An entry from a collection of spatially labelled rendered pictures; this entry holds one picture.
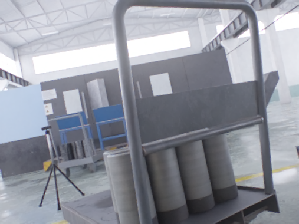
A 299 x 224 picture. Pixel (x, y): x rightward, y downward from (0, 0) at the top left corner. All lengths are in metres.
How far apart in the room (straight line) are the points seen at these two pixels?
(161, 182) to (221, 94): 0.36
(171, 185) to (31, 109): 6.75
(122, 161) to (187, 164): 0.26
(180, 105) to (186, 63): 6.82
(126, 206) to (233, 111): 0.47
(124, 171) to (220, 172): 0.41
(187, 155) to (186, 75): 6.58
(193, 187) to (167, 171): 0.13
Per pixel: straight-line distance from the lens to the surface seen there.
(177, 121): 0.89
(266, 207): 1.28
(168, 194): 1.04
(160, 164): 1.02
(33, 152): 7.64
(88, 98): 7.40
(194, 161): 1.10
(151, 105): 0.83
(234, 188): 1.23
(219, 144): 1.18
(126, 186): 0.97
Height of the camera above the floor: 0.62
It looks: 1 degrees up
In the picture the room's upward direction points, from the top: 12 degrees counter-clockwise
